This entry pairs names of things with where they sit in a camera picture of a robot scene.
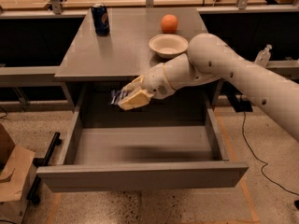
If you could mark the blue rxbar blueberry wrapper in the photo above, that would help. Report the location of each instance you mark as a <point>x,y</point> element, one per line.
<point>117,95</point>

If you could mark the open grey top drawer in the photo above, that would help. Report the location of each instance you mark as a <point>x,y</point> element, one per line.
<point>149,158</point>

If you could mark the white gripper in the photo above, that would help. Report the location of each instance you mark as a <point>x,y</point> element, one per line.
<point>156,80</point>

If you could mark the orange fruit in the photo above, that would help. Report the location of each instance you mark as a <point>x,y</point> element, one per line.
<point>169,24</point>

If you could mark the blue pepsi soda can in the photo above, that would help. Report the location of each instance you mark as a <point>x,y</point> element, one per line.
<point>100,19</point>

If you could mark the grey cabinet with top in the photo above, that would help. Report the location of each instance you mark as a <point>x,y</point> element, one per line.
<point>103,63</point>

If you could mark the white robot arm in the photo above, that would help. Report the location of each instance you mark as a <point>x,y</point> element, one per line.
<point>208,58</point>

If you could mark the grey metal rail frame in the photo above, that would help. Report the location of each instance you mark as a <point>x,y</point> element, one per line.
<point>190,25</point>

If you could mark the white paper bowl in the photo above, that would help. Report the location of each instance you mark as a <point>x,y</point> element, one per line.
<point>168,46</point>

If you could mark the clear sanitizer bottle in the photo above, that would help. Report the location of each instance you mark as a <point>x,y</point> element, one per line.
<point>263,56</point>

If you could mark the brown cardboard box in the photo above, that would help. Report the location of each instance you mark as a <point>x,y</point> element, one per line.
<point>15,178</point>

